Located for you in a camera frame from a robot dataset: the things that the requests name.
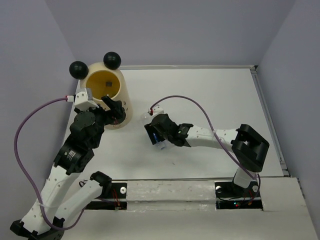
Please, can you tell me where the white-cap blue-label water bottle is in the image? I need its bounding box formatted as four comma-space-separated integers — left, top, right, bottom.
153, 133, 166, 150

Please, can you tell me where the clear blue-label bottle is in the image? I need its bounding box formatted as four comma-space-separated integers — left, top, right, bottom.
140, 112, 153, 126

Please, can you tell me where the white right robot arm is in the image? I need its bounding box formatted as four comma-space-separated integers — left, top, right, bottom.
144, 113, 270, 196

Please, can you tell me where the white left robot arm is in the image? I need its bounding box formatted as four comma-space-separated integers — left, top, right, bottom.
10, 94, 127, 240

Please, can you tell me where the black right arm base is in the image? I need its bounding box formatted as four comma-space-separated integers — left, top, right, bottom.
214, 181, 263, 210

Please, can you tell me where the cream cat-print bin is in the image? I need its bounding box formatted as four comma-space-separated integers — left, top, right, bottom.
69, 51, 133, 130

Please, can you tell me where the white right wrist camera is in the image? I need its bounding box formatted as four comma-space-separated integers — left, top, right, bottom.
148, 105, 165, 117

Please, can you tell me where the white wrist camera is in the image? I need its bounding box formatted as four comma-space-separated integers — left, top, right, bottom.
148, 105, 165, 117
66, 88, 99, 111

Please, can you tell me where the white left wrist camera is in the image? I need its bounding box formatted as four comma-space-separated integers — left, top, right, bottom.
66, 88, 99, 111

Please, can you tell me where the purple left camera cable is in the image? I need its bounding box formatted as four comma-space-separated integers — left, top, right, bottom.
13, 96, 118, 230

